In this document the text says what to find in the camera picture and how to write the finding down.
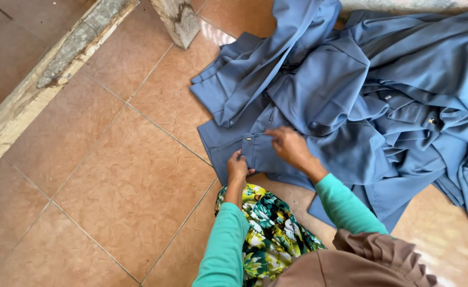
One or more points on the person's left hand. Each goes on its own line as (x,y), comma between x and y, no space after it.
(237,169)

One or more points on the person's right hand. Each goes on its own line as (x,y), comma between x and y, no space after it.
(293,148)

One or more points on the blue shirt with buttoned pocket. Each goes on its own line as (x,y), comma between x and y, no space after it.
(265,157)

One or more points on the floral green yellow skirt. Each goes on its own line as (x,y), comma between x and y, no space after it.
(271,235)

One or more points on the crumpled blue shirt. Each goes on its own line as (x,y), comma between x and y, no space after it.
(253,67)

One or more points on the brown headscarf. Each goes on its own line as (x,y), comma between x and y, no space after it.
(349,263)

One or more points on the heap of blue garments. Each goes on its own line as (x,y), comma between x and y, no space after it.
(425,99)

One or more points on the grey concrete pillar base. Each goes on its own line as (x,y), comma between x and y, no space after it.
(178,20)

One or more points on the weathered concrete door sill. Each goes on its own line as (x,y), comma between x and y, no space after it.
(46,71)

